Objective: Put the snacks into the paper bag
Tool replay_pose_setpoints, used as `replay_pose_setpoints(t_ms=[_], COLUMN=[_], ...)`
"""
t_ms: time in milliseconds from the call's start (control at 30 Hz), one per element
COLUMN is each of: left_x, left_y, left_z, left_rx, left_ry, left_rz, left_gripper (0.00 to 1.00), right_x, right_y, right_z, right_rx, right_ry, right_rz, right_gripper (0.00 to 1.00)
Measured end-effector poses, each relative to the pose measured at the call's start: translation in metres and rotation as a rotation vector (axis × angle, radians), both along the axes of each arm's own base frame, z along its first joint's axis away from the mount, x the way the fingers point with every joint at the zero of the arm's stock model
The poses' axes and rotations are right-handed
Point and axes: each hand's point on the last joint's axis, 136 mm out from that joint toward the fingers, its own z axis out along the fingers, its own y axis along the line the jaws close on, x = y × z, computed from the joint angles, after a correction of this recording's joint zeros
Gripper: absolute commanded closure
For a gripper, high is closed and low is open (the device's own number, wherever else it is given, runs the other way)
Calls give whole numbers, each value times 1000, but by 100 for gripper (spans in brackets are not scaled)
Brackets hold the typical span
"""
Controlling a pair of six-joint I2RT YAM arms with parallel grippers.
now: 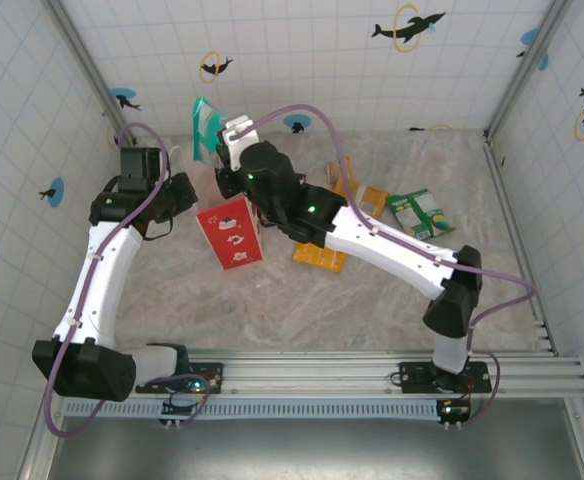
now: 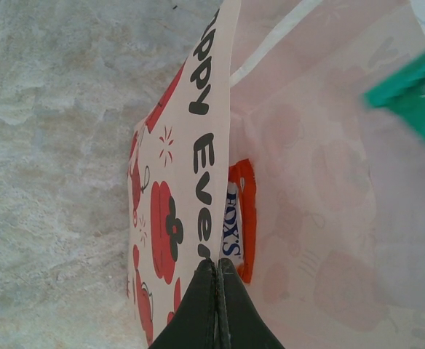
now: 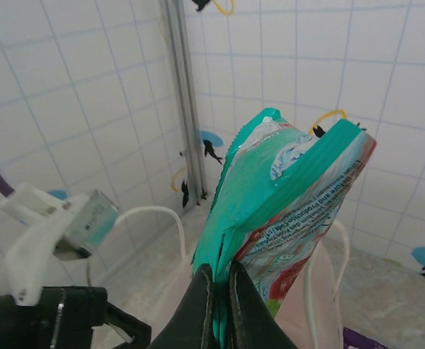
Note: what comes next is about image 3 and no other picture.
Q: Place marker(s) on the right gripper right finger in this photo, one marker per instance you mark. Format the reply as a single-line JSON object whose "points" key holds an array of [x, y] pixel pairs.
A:
{"points": [[249, 316]]}

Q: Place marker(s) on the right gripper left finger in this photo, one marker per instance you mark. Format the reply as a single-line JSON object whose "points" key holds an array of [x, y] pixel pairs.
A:
{"points": [[194, 316]]}

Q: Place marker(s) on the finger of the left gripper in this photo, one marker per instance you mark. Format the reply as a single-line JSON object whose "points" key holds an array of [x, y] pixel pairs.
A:
{"points": [[132, 327]]}

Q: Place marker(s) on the red and white paper bag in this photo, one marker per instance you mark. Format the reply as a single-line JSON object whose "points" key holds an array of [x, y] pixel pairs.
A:
{"points": [[325, 291]]}

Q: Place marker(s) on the purple snack packet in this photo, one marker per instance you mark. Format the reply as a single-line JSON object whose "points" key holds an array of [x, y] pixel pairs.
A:
{"points": [[358, 341]]}

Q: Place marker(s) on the teal snack packet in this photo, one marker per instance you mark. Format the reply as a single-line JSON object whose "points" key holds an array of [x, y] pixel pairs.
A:
{"points": [[256, 189]]}

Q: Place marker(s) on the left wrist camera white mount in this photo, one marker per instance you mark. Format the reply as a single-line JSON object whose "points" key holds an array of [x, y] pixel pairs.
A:
{"points": [[34, 232]]}

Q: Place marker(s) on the aluminium corner post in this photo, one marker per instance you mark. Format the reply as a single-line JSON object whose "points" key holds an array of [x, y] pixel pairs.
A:
{"points": [[181, 91]]}

